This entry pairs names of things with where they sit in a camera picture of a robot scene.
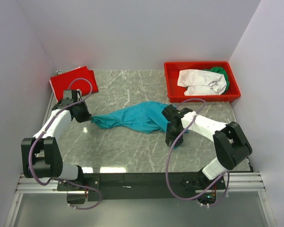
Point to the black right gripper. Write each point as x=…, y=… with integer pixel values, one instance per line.
x=169, y=136

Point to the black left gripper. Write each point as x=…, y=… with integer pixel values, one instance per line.
x=86, y=116

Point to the teal t-shirt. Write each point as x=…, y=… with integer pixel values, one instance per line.
x=145, y=117

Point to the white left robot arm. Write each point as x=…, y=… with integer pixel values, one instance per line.
x=41, y=157

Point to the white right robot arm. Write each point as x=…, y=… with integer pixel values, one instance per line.
x=230, y=143

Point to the red plastic bin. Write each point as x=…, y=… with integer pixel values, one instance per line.
x=176, y=93

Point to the folded red t-shirt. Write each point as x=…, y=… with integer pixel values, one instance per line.
x=62, y=82

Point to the crumpled white t-shirt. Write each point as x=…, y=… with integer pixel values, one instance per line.
x=201, y=82

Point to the green t-shirt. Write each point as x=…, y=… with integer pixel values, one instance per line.
x=222, y=71

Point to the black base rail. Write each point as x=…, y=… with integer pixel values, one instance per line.
x=117, y=186

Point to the aluminium frame rail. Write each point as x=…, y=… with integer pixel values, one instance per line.
x=239, y=182

